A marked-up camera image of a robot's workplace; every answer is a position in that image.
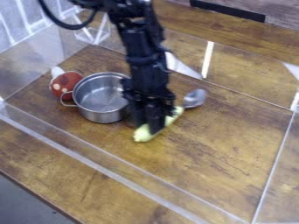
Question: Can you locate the green handled metal spoon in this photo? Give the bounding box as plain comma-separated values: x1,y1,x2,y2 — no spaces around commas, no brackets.
134,88,207,143

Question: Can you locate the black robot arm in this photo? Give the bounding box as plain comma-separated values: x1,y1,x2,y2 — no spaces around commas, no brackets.
70,0,175,134

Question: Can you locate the clear acrylic enclosure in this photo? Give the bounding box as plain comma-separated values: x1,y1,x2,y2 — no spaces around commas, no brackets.
0,0,299,224

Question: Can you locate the black bar on table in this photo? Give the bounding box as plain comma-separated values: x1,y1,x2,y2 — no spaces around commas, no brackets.
190,0,268,23

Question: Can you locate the red toy mushroom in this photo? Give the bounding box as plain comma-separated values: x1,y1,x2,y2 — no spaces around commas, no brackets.
50,66,83,101

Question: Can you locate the small steel pot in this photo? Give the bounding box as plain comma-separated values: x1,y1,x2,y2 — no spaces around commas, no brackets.
61,72,129,123

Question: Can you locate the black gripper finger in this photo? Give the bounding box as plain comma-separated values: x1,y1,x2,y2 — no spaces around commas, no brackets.
130,100,146,128
146,101,166,135

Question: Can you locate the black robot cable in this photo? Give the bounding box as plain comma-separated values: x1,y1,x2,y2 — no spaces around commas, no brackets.
38,0,99,31

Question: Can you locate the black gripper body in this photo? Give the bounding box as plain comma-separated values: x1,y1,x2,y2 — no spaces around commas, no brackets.
121,77,175,116

